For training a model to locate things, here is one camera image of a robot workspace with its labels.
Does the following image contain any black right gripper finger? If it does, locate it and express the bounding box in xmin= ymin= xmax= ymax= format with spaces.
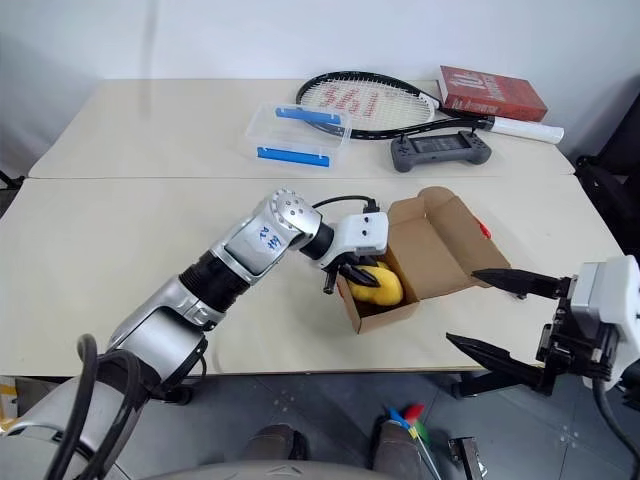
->
xmin=445 ymin=331 xmax=547 ymax=396
xmin=470 ymin=267 xmax=572 ymax=301

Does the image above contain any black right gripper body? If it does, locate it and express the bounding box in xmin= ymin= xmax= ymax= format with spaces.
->
xmin=535 ymin=274 xmax=626 ymax=397

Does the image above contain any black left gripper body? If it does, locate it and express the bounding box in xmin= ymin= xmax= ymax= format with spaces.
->
xmin=321 ymin=251 xmax=360 ymax=297

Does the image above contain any yellow rubber duck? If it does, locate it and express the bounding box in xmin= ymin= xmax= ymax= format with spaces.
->
xmin=347 ymin=260 xmax=405 ymax=307

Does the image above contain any brown cardboard box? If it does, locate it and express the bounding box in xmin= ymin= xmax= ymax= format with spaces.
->
xmin=335 ymin=185 xmax=512 ymax=335

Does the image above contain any black table foot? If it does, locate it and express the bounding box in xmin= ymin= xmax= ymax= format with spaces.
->
xmin=162 ymin=378 xmax=195 ymax=406
xmin=451 ymin=368 xmax=547 ymax=400

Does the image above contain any colourful feathered stick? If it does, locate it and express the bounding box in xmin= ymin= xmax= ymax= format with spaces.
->
xmin=383 ymin=402 xmax=444 ymax=480

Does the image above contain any grey handheld game controller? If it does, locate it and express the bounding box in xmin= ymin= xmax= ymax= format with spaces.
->
xmin=390 ymin=130 xmax=494 ymax=174

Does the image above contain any black tennis racket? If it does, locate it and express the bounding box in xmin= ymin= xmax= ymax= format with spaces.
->
xmin=295 ymin=71 xmax=566 ymax=146

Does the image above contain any dark rounded shape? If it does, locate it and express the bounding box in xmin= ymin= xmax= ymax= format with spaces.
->
xmin=243 ymin=423 xmax=309 ymax=462
xmin=373 ymin=418 xmax=427 ymax=480

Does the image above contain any black office chair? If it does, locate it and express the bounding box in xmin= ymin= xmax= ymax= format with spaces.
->
xmin=573 ymin=74 xmax=640 ymax=254

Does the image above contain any clear container with blue clips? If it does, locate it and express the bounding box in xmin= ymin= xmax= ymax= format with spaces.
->
xmin=238 ymin=102 xmax=352 ymax=169

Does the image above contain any red book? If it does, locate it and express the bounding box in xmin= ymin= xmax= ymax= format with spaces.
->
xmin=438 ymin=64 xmax=549 ymax=123

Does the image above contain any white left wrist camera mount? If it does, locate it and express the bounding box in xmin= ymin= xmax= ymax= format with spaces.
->
xmin=318 ymin=211 xmax=391 ymax=267

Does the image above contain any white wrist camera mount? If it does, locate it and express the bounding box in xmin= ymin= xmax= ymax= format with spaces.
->
xmin=569 ymin=254 xmax=640 ymax=389
xmin=318 ymin=211 xmax=391 ymax=267

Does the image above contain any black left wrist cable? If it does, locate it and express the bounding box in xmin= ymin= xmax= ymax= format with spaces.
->
xmin=311 ymin=195 xmax=380 ymax=216

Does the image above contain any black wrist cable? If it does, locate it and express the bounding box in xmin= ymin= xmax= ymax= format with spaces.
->
xmin=311 ymin=195 xmax=380 ymax=216
xmin=589 ymin=373 xmax=640 ymax=465

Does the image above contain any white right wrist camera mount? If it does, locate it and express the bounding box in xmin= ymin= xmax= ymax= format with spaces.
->
xmin=569 ymin=254 xmax=640 ymax=389

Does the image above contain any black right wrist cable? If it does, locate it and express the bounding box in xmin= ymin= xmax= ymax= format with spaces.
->
xmin=589 ymin=373 xmax=640 ymax=465

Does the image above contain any metal bracket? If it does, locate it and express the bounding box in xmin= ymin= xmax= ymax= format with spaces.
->
xmin=446 ymin=436 xmax=494 ymax=480

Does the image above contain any black left shoulder cable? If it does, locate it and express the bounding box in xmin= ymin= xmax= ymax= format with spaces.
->
xmin=47 ymin=333 xmax=147 ymax=480

